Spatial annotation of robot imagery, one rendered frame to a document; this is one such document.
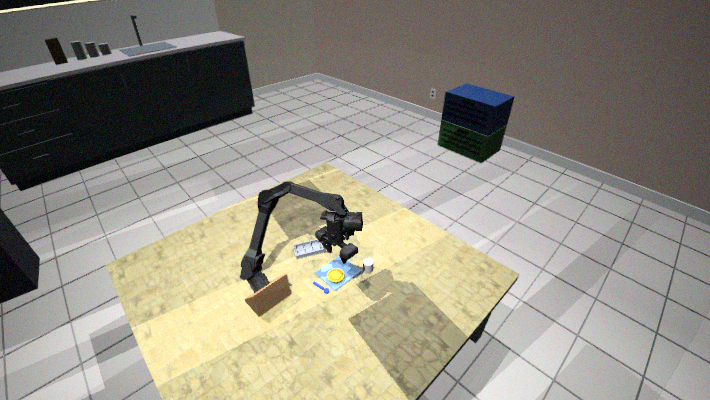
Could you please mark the light blue flat mat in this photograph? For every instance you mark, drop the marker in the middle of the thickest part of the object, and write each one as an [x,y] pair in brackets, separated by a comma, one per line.
[348,268]

